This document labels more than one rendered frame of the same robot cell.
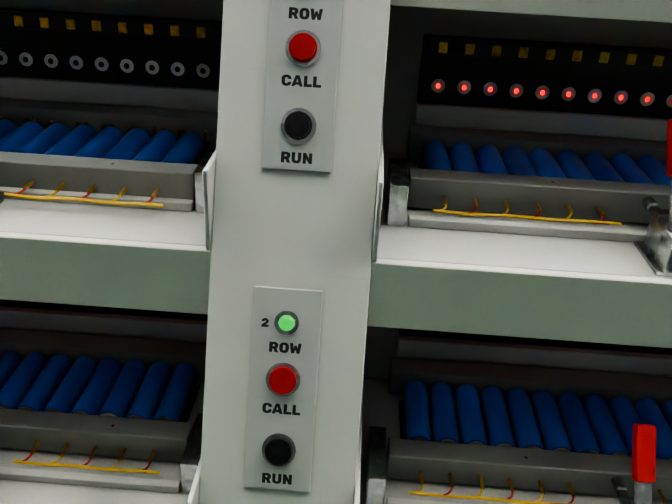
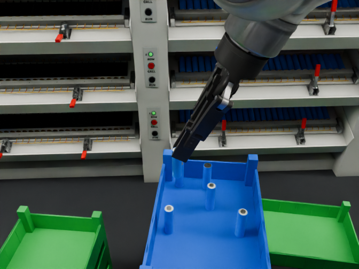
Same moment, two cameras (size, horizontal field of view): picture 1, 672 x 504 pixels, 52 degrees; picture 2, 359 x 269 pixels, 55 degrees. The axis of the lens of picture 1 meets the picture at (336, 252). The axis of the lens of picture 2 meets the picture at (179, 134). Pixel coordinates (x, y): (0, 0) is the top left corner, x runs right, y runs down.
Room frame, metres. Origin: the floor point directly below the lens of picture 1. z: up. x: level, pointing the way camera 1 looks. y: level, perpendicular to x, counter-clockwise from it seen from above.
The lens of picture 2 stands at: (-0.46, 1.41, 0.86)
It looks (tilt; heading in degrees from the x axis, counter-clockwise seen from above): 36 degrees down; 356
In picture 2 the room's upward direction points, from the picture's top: straight up
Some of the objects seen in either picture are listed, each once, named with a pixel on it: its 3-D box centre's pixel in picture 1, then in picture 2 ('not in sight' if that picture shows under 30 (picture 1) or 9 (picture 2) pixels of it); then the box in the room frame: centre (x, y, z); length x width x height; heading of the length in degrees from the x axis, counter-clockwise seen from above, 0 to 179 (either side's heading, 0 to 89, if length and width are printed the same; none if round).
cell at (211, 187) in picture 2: not in sight; (210, 196); (0.01, 1.31, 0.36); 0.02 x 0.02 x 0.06
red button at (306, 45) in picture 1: (303, 48); not in sight; (0.40, 0.03, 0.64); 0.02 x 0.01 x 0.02; 89
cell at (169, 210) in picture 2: not in sight; (169, 219); (-0.04, 1.40, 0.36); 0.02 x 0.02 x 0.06
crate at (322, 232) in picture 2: not in sight; (301, 230); (0.16, 1.01, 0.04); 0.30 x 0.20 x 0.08; 78
